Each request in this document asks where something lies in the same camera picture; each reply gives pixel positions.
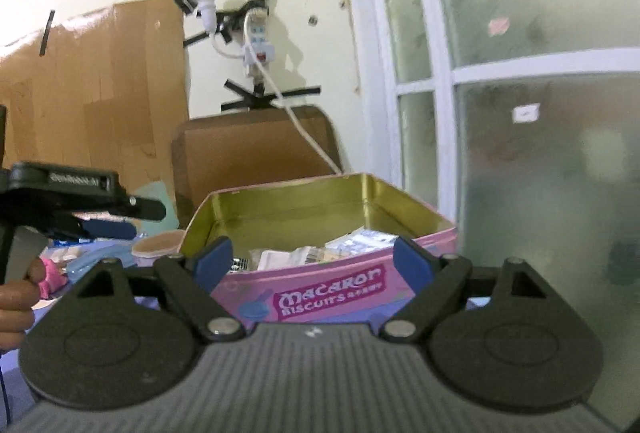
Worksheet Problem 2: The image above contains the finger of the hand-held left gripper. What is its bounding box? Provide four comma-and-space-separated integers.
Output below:
75, 219, 139, 242
119, 195, 167, 222

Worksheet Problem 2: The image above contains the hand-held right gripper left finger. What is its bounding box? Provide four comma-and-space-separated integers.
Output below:
75, 236, 247, 344

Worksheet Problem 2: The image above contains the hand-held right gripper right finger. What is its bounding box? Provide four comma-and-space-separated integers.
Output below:
379, 236, 552, 344

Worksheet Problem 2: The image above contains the light blue cloth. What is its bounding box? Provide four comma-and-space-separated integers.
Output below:
66, 244, 137, 285

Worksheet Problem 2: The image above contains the pink biscuit tin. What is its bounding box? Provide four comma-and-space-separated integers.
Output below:
180, 172, 459, 325

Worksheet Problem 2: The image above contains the person's left hand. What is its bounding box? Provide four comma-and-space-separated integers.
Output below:
0, 258, 49, 356

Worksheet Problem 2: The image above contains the teal paper sheet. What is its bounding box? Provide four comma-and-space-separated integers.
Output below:
134, 180, 177, 234

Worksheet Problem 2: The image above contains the round snack can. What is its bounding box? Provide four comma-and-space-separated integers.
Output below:
132, 229, 189, 260

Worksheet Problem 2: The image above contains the blue white packet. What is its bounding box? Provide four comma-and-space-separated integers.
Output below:
325, 228, 402, 260

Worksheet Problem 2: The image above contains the brown cardboard sheet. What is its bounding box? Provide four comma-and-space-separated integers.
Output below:
0, 0, 192, 235

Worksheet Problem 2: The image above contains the brown cardboard box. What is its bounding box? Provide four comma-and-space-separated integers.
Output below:
171, 105, 344, 230

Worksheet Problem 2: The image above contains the blue tablecloth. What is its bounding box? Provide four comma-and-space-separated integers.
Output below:
0, 233, 501, 420

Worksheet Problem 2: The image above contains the white glass sticker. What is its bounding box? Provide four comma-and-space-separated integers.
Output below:
512, 104, 542, 124

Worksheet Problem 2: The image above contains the white power strip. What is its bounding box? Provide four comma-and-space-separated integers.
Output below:
242, 8, 277, 76

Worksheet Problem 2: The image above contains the white power cable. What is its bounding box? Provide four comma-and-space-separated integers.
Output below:
246, 13, 345, 176

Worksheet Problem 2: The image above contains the white window frame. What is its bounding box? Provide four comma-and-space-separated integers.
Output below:
344, 0, 640, 260

